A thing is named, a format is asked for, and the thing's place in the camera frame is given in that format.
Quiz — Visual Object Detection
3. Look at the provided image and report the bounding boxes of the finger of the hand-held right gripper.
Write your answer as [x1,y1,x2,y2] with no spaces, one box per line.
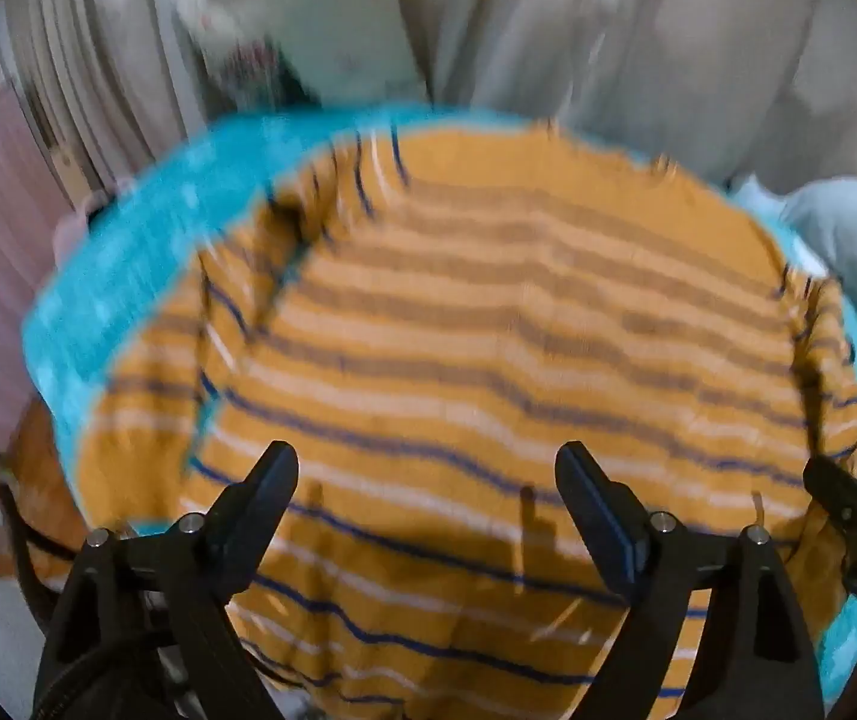
[802,454,857,616]

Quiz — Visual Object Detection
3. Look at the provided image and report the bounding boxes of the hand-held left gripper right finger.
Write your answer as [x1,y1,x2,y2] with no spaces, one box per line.
[555,441,827,720]

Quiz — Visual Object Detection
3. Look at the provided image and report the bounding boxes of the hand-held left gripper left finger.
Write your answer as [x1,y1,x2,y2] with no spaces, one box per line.
[31,441,302,720]

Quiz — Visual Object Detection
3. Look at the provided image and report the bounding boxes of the yellow striped knit sweater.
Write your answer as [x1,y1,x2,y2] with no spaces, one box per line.
[76,124,857,720]

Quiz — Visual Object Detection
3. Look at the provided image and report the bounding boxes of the orange striped cloth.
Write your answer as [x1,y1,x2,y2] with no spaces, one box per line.
[4,397,95,586]

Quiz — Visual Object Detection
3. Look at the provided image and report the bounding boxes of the white plush toy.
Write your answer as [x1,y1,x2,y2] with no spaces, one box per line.
[729,176,857,380]

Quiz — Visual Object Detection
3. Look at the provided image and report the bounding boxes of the teal printed plush blanket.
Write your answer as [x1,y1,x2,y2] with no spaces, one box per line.
[19,106,857,702]

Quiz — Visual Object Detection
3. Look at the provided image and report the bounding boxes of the cream floral pillow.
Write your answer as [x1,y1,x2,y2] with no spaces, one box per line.
[173,0,430,112]

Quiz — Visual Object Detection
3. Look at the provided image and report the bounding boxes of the beige curtain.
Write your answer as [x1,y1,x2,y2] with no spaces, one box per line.
[4,0,211,203]

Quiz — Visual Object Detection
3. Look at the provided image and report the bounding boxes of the cream draped cloth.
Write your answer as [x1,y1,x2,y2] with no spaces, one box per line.
[391,0,857,200]

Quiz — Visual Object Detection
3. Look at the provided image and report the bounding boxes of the black cable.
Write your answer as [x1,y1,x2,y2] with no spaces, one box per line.
[0,481,103,635]

